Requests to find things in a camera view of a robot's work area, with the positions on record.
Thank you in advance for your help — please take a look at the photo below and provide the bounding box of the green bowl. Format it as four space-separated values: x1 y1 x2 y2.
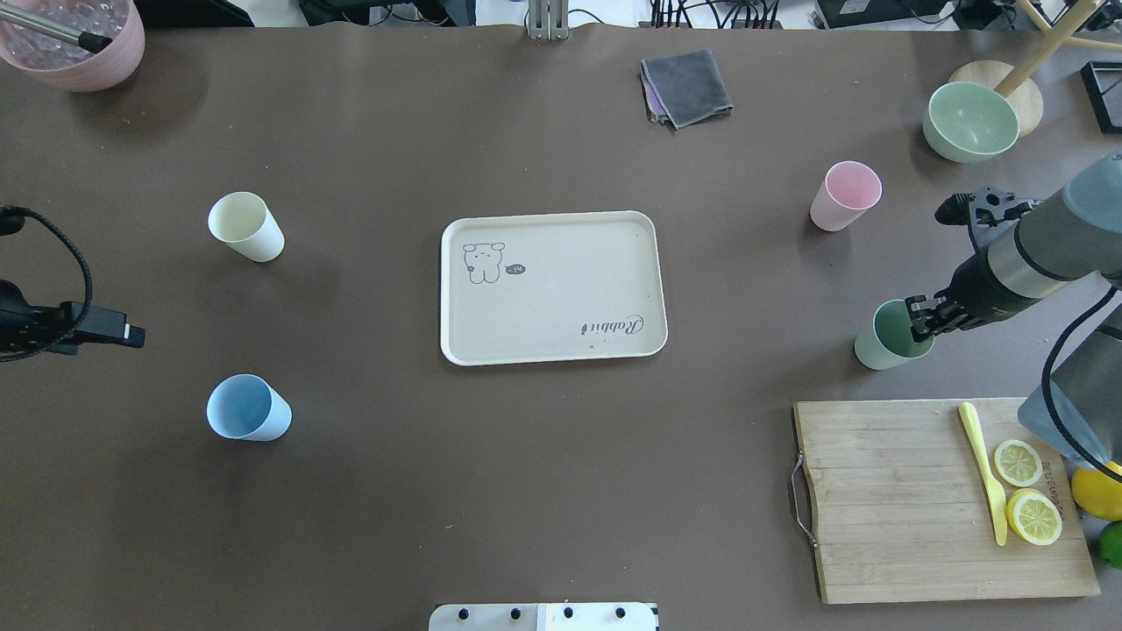
922 82 1020 164

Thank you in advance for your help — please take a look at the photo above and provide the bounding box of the blue plastic cup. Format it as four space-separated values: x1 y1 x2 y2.
206 374 292 441

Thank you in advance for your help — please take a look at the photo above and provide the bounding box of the yellow plastic knife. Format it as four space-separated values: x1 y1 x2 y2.
958 401 1009 547

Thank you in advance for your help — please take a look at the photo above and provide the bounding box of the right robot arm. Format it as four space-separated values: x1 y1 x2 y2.
905 154 1121 472

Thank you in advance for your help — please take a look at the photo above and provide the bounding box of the wooden cutting board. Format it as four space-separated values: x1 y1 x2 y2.
793 397 1100 606

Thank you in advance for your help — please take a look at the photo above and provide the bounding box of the lemon half upper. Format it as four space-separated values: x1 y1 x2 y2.
992 439 1043 488

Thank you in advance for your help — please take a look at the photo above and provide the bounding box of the wooden glass stand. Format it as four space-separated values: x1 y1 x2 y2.
948 1 1121 138

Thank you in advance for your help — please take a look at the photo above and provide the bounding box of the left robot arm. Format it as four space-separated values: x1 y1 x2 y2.
1 205 146 362

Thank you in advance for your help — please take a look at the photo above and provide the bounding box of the pink plastic cup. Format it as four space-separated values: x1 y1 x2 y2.
809 161 883 231

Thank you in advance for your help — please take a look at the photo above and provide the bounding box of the lemon half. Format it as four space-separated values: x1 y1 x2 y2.
1005 488 1063 546
992 439 1043 488

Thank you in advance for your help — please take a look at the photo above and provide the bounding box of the metal muddler in bowl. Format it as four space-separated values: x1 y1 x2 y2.
1 3 113 53

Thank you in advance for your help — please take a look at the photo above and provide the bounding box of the green lime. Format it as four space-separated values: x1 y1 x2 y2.
1097 521 1122 570

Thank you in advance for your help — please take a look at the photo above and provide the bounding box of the cream rabbit tray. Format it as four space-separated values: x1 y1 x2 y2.
438 210 668 366

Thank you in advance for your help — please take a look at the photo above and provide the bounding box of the green plastic cup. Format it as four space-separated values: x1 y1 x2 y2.
854 300 936 369

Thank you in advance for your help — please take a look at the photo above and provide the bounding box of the whole yellow lemon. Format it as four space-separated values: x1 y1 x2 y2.
1070 467 1121 522

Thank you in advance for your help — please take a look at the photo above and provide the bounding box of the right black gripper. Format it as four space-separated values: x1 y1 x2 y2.
905 293 965 344

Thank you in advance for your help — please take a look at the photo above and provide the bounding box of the pink ribbed bowl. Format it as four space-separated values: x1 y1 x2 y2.
1 1 146 92

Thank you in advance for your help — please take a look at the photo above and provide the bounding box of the lemon half lower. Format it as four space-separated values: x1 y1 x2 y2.
1005 488 1063 546

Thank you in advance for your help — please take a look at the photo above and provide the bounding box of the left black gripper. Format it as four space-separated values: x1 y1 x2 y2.
61 305 146 349

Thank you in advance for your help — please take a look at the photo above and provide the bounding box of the cream plastic cup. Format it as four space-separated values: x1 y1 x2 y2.
208 191 285 263

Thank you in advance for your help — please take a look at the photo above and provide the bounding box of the grey folded cloth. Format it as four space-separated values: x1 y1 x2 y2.
640 48 734 129

